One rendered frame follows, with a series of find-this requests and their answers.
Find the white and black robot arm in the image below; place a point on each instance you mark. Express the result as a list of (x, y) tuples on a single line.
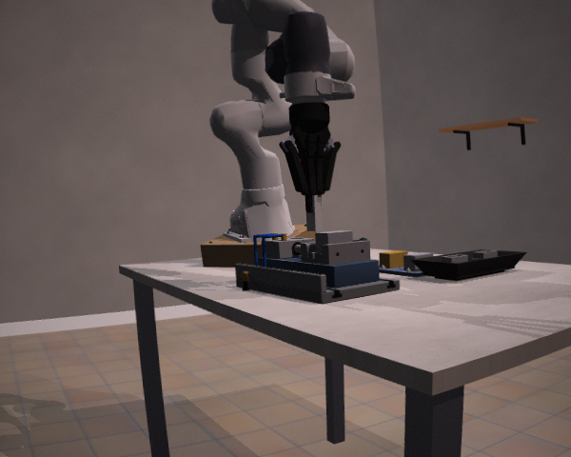
[(302, 59)]

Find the grey flat bar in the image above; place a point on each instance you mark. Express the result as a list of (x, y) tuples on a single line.
[(315, 257)]

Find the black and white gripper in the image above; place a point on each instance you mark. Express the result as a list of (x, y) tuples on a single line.
[(312, 184)]

